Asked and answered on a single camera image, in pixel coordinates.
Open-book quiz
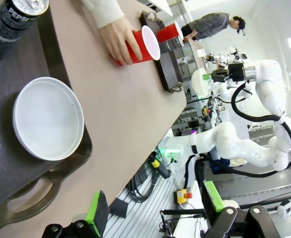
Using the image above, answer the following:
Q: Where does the shallow white bowl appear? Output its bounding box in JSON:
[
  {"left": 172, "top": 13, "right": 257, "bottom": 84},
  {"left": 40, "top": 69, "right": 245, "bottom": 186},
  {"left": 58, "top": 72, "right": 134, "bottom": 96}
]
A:
[{"left": 12, "top": 77, "right": 85, "bottom": 161}]

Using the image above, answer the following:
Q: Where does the person's right forearm cream sleeve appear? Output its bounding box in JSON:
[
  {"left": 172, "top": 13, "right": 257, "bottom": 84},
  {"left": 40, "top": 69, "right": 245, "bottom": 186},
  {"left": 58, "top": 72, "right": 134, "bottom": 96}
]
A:
[{"left": 82, "top": 0, "right": 125, "bottom": 30}]

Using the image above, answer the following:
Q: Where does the dark grey serving tray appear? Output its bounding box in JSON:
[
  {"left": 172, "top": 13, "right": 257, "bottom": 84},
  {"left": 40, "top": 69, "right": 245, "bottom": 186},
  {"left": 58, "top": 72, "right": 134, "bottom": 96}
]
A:
[
  {"left": 138, "top": 10, "right": 184, "bottom": 94},
  {"left": 0, "top": 0, "right": 93, "bottom": 230}
]

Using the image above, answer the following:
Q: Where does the coiled black cable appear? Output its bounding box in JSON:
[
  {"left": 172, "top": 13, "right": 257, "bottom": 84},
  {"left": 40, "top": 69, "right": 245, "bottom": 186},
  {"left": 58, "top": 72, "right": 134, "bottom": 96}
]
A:
[{"left": 127, "top": 168, "right": 160, "bottom": 203}]

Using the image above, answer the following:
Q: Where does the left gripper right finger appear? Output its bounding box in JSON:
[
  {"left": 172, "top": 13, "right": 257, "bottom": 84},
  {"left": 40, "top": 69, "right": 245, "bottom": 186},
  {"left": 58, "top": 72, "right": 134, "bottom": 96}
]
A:
[{"left": 201, "top": 180, "right": 282, "bottom": 238}]

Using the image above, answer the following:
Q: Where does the red plastic party cup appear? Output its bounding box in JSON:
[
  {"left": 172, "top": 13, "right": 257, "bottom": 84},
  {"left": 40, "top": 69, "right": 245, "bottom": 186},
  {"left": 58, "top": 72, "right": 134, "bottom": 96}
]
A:
[
  {"left": 115, "top": 25, "right": 161, "bottom": 66},
  {"left": 156, "top": 21, "right": 185, "bottom": 43}
]

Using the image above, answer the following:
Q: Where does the black corrugated cable hose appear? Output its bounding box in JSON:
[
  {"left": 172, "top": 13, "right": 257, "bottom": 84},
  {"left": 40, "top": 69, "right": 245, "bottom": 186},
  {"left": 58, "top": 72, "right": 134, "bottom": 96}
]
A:
[{"left": 184, "top": 81, "right": 291, "bottom": 196}]

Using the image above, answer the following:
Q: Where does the yellow emergency stop button box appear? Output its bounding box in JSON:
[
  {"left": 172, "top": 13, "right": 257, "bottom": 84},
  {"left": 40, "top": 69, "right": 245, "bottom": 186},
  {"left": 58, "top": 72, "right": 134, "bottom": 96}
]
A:
[{"left": 176, "top": 189, "right": 193, "bottom": 204}]

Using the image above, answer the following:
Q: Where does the deep white disposable bowl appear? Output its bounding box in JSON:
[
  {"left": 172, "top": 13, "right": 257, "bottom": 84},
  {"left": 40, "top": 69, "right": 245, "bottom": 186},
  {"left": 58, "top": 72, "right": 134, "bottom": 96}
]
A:
[{"left": 191, "top": 68, "right": 210, "bottom": 97}]

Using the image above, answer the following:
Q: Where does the person's right hand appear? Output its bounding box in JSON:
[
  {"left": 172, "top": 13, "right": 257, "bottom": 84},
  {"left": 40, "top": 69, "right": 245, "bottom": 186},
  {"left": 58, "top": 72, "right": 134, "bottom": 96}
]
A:
[{"left": 98, "top": 17, "right": 144, "bottom": 65}]

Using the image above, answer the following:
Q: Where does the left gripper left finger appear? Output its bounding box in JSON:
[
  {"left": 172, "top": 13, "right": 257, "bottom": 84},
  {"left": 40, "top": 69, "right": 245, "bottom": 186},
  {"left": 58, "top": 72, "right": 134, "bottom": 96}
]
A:
[{"left": 41, "top": 190, "right": 110, "bottom": 238}]

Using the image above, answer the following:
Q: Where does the dark soda can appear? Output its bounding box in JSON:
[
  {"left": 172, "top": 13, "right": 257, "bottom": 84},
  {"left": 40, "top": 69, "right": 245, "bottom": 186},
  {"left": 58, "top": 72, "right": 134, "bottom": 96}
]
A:
[{"left": 159, "top": 37, "right": 185, "bottom": 54}]

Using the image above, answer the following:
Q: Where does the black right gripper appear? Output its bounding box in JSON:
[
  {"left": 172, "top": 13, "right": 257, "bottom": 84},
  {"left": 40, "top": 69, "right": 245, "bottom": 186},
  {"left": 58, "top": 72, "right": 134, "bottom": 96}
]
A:
[{"left": 202, "top": 62, "right": 246, "bottom": 83}]

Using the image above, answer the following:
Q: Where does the black handheld controller yellow label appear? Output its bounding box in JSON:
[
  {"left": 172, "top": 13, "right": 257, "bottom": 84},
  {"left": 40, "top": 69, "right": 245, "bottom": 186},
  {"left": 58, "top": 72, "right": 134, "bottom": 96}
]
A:
[{"left": 147, "top": 151, "right": 172, "bottom": 179}]

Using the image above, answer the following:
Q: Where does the black Pepsi soda can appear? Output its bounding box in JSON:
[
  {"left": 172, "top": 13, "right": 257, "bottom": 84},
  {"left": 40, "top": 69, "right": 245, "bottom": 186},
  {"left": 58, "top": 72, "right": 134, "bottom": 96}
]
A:
[{"left": 0, "top": 0, "right": 50, "bottom": 61}]

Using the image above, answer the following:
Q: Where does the black foam wedge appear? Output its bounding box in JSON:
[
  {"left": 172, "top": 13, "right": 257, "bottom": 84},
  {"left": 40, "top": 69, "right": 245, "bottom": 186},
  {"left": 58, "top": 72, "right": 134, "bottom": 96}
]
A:
[{"left": 109, "top": 198, "right": 128, "bottom": 219}]

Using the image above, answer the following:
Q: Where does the black metal rod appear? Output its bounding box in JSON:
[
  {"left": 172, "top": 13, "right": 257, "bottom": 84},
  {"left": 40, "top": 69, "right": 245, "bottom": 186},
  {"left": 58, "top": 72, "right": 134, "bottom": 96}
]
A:
[{"left": 160, "top": 208, "right": 206, "bottom": 217}]

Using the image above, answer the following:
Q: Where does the bystander in grey jacket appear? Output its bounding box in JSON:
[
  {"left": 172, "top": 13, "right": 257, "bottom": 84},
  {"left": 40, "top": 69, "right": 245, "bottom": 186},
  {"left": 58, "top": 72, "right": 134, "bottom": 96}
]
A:
[{"left": 180, "top": 12, "right": 246, "bottom": 42}]

